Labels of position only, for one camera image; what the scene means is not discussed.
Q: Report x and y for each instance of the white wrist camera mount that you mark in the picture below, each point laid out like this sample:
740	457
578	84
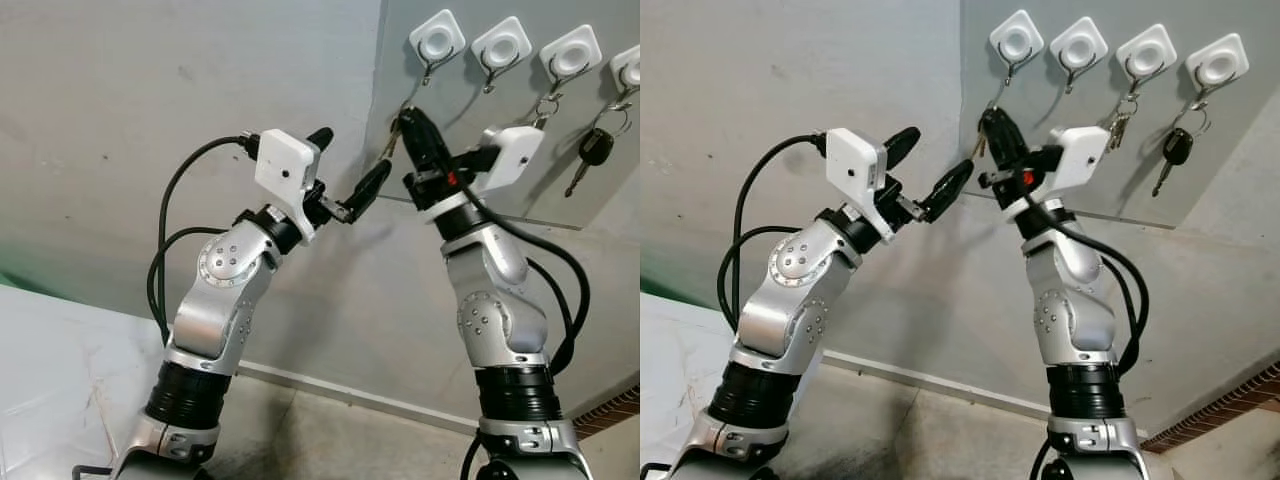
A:
855	160
285	160
512	155
1085	155

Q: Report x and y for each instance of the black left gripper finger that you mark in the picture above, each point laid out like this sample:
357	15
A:
904	142
321	138
370	187
952	188

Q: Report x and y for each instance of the white baseboard strip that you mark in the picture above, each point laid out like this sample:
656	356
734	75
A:
360	397
980	393

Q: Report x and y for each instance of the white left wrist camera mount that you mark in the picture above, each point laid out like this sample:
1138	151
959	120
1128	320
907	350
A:
855	160
285	160

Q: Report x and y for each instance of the black car key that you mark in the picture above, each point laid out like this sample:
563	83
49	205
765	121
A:
1177	148
595	148

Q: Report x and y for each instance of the brown ribbed strip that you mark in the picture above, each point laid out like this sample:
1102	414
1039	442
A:
1215	410
612	410

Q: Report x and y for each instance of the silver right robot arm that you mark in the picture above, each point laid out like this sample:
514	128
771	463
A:
1080	320
505	320

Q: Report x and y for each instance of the white square wall hook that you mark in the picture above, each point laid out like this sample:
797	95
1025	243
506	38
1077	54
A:
630	70
1147	52
571	55
437	40
1078	45
1017	40
1218	65
500	45

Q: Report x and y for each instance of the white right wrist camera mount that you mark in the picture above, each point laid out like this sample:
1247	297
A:
1085	155
512	155

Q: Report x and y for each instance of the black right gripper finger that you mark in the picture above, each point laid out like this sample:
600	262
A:
1048	158
1005	148
425	148
475	159

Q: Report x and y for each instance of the small silver key bunch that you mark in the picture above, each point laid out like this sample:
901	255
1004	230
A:
548	108
1118	128

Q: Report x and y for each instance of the grey hook board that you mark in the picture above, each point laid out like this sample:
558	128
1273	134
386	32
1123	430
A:
1060	110
470	110

